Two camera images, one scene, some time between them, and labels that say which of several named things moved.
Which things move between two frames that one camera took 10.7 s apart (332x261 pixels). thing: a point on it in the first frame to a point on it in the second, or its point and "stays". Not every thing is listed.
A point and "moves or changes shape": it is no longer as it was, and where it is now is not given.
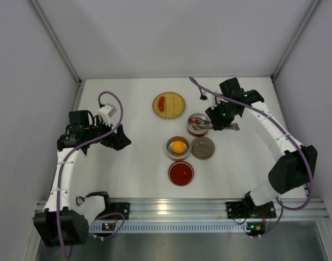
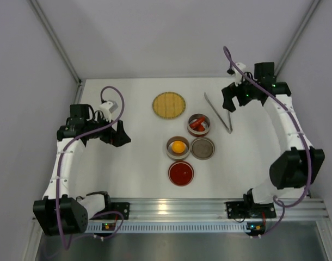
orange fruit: x=178 y=147 stays
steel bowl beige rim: x=176 y=156 stays
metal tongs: x=200 y=124 moves or changes shape
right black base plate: x=240 y=210 stays
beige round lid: x=202 y=148 stays
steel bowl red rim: x=191 y=130 stays
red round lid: x=181 y=173 stays
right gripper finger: x=217 y=125 to x=228 y=103
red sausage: x=161 y=103 to x=197 y=125
